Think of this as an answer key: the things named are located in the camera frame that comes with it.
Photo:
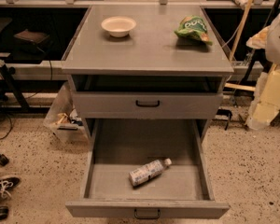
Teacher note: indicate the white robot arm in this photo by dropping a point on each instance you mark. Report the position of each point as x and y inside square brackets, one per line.
[266, 104]

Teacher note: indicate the open grey bottom drawer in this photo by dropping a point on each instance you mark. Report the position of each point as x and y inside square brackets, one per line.
[119, 146]

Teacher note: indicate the grey drawer cabinet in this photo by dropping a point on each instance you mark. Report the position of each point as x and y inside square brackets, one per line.
[151, 58]

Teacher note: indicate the black chair caster wheel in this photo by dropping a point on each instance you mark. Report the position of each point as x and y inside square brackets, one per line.
[3, 160]

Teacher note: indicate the clear plastic storage bin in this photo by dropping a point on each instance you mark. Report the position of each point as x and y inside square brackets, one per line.
[62, 118]

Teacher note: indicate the closed grey upper drawer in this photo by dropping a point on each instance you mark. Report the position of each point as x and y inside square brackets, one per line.
[146, 105]

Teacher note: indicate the blue label plastic bottle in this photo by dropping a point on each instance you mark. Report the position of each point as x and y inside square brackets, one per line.
[148, 171]

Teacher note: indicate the dark notebook on shelf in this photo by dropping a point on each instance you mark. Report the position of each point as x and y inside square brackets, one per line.
[29, 37]

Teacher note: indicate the white paper bowl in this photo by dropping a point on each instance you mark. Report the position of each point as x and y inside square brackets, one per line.
[118, 26]

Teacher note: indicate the black and white sneaker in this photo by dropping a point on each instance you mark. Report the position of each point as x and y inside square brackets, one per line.
[7, 184]

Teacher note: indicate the wooden stick frame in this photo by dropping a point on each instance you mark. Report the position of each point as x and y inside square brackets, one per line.
[235, 45]

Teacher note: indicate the green chip bag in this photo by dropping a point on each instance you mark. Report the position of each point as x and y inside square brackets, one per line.
[193, 27]

